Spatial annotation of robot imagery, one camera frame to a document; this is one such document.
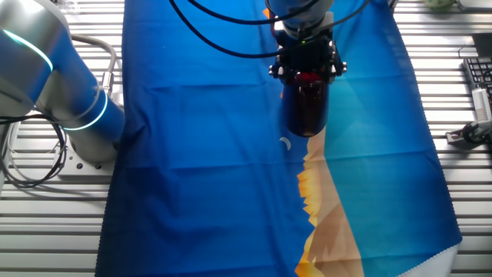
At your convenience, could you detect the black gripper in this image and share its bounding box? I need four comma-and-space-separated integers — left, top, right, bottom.
268, 28, 348, 85

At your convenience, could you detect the blue cloth with orange print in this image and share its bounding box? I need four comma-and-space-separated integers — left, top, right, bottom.
94, 0, 464, 277

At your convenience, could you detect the green round object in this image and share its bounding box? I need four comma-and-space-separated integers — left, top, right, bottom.
424, 0, 458, 12

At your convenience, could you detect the black keyboard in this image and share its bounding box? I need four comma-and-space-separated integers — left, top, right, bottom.
462, 56, 492, 95

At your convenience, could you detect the black box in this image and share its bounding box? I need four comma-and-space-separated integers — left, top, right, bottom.
471, 32, 492, 58

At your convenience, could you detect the gray flat device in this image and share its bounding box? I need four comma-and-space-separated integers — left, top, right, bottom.
457, 0, 492, 12

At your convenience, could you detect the gray wrist cable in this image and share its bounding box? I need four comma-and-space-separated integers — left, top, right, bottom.
330, 0, 372, 30

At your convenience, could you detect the gray robot base cable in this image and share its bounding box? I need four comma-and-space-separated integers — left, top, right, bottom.
71, 34, 118, 97

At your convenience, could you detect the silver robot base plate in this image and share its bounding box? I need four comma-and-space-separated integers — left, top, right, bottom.
11, 144, 116, 182

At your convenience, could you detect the black cable loop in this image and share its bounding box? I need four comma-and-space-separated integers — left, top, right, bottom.
0, 113, 69, 189

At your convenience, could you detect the white cable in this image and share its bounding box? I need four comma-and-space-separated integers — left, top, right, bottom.
6, 118, 58, 182

